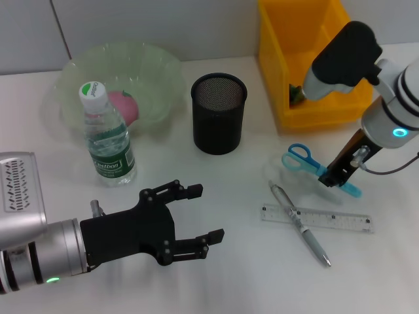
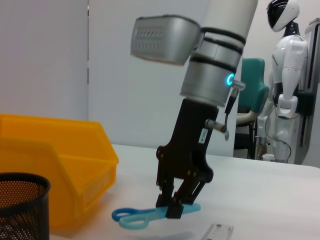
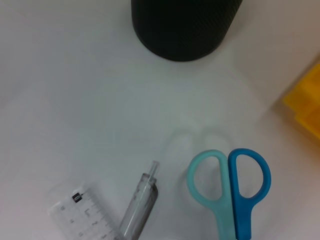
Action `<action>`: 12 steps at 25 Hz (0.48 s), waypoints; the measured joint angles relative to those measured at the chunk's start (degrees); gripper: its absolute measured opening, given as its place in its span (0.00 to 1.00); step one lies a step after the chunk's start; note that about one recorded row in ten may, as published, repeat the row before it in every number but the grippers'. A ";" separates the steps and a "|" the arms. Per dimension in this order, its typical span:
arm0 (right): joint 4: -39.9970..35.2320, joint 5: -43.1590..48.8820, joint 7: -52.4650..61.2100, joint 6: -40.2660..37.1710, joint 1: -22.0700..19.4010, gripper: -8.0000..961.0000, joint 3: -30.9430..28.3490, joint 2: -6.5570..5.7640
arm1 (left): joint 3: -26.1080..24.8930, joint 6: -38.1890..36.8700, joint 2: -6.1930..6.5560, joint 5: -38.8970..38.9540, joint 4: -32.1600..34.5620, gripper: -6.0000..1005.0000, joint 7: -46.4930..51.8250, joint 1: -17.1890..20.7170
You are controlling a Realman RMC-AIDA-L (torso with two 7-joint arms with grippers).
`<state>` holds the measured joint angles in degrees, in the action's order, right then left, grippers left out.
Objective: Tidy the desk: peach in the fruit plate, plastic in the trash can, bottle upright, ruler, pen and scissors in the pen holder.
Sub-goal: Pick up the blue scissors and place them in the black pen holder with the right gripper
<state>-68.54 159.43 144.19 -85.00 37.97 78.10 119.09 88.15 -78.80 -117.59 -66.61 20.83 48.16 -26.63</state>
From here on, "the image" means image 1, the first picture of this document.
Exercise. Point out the translucent green fruit plate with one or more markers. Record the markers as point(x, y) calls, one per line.
point(147, 72)

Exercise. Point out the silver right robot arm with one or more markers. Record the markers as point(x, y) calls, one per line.
point(343, 55)

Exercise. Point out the black mesh pen holder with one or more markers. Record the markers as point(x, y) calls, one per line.
point(217, 127)

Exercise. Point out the pink toy peach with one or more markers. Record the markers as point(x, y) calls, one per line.
point(126, 108)

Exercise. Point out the clear green-label water bottle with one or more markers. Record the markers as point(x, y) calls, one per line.
point(109, 147)

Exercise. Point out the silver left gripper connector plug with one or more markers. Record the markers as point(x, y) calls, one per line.
point(96, 209)

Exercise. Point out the blue scissors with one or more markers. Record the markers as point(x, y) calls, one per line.
point(294, 160)

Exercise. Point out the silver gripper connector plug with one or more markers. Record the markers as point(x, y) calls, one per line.
point(96, 209)
point(359, 158)

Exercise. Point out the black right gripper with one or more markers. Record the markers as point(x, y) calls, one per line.
point(353, 153)

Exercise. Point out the yellow plastic bin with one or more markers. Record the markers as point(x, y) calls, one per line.
point(278, 65)

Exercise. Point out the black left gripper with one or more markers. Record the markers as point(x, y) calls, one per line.
point(134, 232)

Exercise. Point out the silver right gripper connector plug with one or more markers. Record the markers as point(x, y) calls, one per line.
point(359, 158)

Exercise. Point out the grey clear ballpoint pen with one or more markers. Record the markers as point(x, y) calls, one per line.
point(281, 199)

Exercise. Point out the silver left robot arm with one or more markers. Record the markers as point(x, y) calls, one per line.
point(49, 248)

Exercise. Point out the clear plastic ruler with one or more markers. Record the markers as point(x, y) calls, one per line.
point(327, 220)

